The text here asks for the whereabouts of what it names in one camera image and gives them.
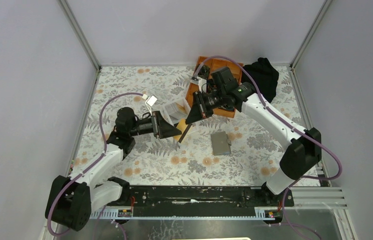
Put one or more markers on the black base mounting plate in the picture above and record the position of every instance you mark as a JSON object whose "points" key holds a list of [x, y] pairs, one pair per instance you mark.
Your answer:
{"points": [[242, 196]]}

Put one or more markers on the gold credit card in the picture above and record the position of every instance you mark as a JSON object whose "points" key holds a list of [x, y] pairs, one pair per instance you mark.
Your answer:
{"points": [[184, 128]]}

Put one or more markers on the grey leather card holder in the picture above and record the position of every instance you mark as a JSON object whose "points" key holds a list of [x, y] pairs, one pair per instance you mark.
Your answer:
{"points": [[221, 144]]}

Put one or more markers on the rolled dark sock top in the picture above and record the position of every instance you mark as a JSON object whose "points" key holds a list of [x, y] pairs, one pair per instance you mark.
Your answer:
{"points": [[204, 72]]}

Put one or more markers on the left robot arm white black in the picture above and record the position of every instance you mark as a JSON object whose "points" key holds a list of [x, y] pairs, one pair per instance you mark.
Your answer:
{"points": [[72, 199]]}

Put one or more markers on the white slotted cable duct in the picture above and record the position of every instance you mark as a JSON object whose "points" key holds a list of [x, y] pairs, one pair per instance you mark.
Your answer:
{"points": [[141, 213]]}

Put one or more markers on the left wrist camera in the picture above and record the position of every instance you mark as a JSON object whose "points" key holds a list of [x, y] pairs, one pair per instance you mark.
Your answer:
{"points": [[151, 100]]}

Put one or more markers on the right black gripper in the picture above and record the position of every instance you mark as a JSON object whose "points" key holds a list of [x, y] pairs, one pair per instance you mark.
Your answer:
{"points": [[199, 110]]}

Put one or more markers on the floral table mat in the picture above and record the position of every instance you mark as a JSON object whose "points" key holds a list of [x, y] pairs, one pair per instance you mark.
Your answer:
{"points": [[255, 154]]}

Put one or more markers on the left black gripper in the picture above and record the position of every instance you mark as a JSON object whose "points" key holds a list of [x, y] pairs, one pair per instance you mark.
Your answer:
{"points": [[163, 129]]}

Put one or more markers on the orange wooden compartment box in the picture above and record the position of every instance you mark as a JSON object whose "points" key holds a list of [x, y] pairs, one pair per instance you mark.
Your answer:
{"points": [[215, 64]]}

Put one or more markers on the white plastic card tray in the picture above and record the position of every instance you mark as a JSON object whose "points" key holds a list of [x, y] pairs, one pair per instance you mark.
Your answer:
{"points": [[179, 109]]}

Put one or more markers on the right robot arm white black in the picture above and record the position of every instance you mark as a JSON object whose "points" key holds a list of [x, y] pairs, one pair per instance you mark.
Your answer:
{"points": [[302, 150]]}

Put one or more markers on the black cloth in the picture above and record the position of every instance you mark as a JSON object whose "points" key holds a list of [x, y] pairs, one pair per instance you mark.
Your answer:
{"points": [[265, 76]]}

